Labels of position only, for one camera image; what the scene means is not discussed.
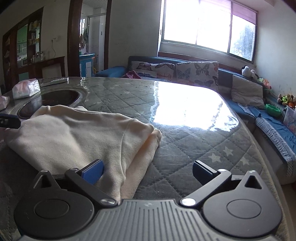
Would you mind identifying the cream white sweater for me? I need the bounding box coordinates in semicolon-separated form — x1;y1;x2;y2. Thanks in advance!
4;105;162;201

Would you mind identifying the pink plastic bag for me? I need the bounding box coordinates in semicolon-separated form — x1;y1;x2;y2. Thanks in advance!
0;95;10;111

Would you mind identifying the white tissue pack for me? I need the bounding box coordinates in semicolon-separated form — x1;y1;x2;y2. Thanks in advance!
12;78;41;99

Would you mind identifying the grey remote control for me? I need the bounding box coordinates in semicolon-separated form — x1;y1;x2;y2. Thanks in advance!
39;77;69;87

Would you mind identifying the dark wooden cabinet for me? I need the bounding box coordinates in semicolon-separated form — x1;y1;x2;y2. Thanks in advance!
1;8;66;92

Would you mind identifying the blue corner sofa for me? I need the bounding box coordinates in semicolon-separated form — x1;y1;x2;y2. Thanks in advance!
95;56;295;185

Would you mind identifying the green bowl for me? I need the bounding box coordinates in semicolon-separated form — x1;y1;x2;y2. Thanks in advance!
265;104;281;118

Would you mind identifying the blue white small cabinet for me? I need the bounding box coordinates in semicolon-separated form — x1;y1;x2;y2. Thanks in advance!
79;53;95;77

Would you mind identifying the grey plain cushion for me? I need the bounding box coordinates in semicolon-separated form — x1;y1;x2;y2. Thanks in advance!
231;75;265;109

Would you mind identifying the clear plastic storage box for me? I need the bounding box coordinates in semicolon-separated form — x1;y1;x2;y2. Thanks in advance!
283;107;296;135

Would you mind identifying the butterfly cushion right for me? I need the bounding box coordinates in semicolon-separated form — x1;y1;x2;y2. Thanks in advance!
175;61;219;91

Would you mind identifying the butterfly cushion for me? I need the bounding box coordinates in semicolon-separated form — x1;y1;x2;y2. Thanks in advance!
130;61;175;80
175;61;219;91

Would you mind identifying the green plush toy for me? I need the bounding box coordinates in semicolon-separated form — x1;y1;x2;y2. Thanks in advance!
277;94;296;109

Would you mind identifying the white plush toy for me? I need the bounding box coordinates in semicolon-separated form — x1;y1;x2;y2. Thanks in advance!
241;66;259;80

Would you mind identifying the pink cloth on sofa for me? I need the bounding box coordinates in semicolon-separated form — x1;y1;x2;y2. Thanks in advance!
122;70;141;79

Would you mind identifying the butterfly cushion left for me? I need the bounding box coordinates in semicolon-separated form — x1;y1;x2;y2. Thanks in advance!
130;61;175;80

